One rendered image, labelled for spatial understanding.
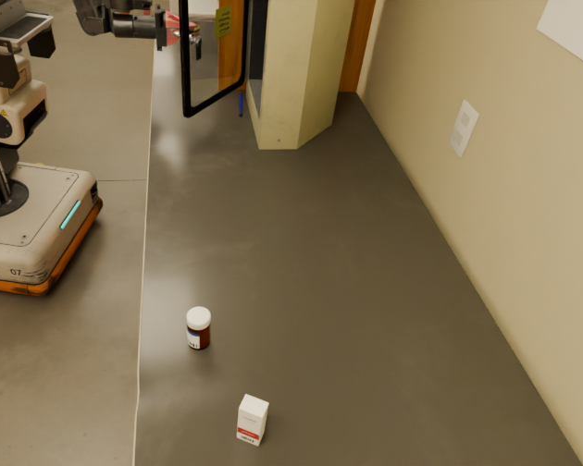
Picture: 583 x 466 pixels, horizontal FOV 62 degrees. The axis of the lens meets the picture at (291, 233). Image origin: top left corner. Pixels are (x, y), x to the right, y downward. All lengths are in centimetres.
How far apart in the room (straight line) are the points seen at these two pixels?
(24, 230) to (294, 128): 127
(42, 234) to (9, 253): 14
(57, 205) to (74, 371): 71
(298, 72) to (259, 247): 48
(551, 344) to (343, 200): 57
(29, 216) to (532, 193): 189
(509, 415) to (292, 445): 38
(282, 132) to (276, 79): 16
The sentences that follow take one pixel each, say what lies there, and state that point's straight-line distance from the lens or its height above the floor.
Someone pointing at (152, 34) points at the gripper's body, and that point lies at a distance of 141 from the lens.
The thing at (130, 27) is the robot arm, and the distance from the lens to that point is 140.
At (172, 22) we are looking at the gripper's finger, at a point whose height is 122.
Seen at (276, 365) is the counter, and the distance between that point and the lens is 89.
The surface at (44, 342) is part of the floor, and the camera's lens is 217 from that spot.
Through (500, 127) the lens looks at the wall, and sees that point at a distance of 111.
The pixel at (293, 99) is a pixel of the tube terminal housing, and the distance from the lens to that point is 133.
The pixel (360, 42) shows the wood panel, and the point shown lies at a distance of 173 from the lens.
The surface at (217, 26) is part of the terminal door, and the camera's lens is 143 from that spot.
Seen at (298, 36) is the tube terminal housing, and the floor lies 126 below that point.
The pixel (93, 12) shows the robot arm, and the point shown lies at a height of 123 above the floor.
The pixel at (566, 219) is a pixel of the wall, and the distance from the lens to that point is 96.
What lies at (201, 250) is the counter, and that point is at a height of 94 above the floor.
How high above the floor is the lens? 168
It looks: 41 degrees down
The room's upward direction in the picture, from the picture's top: 9 degrees clockwise
